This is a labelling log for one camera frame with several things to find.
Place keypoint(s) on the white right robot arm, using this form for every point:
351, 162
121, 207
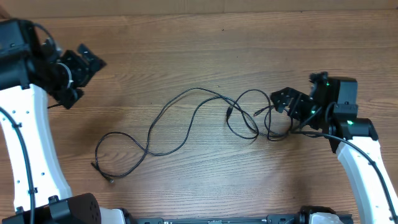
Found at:
331, 111

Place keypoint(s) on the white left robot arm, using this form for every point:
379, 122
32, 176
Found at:
31, 72

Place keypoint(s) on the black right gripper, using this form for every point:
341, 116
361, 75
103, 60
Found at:
298, 99

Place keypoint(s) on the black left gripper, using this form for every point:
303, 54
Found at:
86, 71

